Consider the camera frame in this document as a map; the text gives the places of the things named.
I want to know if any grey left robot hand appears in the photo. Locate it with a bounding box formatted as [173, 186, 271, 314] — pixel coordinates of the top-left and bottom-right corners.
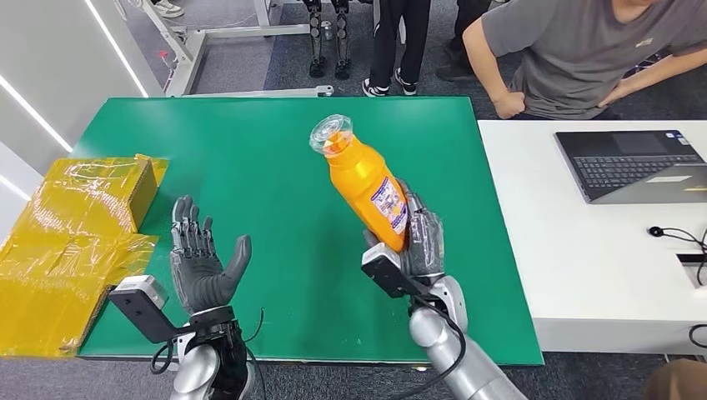
[169, 195, 253, 317]

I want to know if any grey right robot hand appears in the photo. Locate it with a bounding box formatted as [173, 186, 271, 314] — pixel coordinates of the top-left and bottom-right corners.
[363, 178, 446, 283]

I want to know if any orange juice bottle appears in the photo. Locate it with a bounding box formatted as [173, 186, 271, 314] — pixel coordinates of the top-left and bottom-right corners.
[308, 114, 411, 254]

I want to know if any green table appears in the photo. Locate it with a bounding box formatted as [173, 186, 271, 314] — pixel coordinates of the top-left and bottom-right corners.
[68, 97, 545, 367]

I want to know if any yellow taped cardboard box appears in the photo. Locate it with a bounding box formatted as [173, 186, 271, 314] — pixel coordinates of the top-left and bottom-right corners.
[0, 154, 170, 359]

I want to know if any white desk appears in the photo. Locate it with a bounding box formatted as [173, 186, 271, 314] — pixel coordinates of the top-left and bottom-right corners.
[477, 119, 707, 356]

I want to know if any person with dark shoe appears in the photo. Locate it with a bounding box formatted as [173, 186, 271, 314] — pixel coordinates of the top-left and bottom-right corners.
[436, 0, 494, 83]

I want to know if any person in black trousers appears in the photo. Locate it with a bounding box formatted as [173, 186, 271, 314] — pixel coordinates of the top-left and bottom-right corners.
[361, 0, 432, 98]

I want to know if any dark grey laptop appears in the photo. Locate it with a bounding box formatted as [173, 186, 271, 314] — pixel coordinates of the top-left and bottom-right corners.
[554, 129, 707, 205]

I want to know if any black humanoid robot leg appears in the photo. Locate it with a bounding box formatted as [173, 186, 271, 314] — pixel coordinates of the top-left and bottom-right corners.
[305, 0, 328, 79]
[331, 0, 354, 82]

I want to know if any person in grey shirt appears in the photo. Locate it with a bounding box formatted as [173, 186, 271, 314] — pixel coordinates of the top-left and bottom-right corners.
[462, 0, 707, 121]

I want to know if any person's white shoe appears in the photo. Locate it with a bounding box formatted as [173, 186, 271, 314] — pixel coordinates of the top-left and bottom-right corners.
[150, 0, 186, 19]

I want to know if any brown rounded object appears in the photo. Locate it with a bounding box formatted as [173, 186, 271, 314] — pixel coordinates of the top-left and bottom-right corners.
[641, 358, 707, 400]

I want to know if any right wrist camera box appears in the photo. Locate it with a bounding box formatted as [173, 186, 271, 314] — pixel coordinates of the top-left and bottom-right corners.
[361, 242, 422, 300]

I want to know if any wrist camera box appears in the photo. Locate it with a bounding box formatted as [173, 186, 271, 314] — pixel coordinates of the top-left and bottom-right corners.
[361, 242, 422, 300]
[108, 274, 190, 345]

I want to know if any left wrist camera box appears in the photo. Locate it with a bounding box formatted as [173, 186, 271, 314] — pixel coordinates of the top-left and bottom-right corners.
[108, 274, 190, 345]

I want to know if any white metal stand frame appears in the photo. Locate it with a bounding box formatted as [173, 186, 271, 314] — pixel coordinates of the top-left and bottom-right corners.
[113, 0, 336, 99]

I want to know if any black cable with round puck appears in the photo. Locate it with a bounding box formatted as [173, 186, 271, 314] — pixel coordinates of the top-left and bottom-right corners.
[647, 225, 707, 287]

